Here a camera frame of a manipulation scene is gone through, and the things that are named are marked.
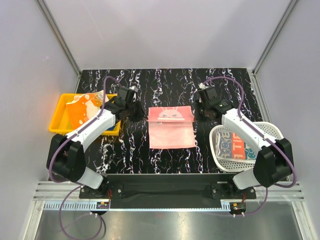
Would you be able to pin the controller board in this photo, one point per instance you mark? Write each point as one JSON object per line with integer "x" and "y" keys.
{"x": 238, "y": 206}
{"x": 103, "y": 205}

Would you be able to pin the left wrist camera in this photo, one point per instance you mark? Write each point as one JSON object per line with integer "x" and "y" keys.
{"x": 133, "y": 89}

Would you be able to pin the left controller board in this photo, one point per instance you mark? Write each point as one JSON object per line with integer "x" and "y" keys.
{"x": 103, "y": 205}

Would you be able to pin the pink white towel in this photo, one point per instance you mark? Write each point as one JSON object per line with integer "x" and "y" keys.
{"x": 171, "y": 127}

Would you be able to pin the yellow plastic bin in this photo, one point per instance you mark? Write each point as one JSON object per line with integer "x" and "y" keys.
{"x": 60, "y": 123}

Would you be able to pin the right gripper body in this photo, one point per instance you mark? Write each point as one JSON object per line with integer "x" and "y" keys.
{"x": 202, "y": 109}

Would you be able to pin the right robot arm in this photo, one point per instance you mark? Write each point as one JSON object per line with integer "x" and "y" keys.
{"x": 274, "y": 157}

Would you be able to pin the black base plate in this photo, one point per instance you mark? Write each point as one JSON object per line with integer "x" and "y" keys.
{"x": 191, "y": 191}

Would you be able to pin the aluminium frame post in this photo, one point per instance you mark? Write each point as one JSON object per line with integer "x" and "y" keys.
{"x": 276, "y": 33}
{"x": 58, "y": 35}

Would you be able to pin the right aluminium frame post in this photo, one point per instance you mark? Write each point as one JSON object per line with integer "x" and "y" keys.
{"x": 276, "y": 33}

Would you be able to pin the multicolour rabbit letter towel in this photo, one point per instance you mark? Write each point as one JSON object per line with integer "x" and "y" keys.
{"x": 229, "y": 146}

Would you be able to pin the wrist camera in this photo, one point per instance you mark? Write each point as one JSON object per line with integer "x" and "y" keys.
{"x": 202, "y": 86}
{"x": 133, "y": 89}

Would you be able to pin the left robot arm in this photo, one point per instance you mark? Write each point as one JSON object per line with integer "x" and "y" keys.
{"x": 66, "y": 157}

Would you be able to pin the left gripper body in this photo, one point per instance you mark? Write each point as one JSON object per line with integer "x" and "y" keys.
{"x": 134, "y": 113}

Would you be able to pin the right controller board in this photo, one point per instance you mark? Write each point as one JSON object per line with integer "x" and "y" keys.
{"x": 238, "y": 206}

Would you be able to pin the left aluminium frame post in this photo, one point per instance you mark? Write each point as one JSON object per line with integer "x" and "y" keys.
{"x": 58, "y": 35}

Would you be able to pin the white plastic basket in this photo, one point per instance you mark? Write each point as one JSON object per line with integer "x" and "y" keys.
{"x": 235, "y": 165}

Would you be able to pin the orange patterned towel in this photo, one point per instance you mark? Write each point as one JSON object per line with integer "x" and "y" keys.
{"x": 83, "y": 107}

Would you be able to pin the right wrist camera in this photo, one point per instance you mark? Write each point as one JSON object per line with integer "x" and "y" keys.
{"x": 202, "y": 86}

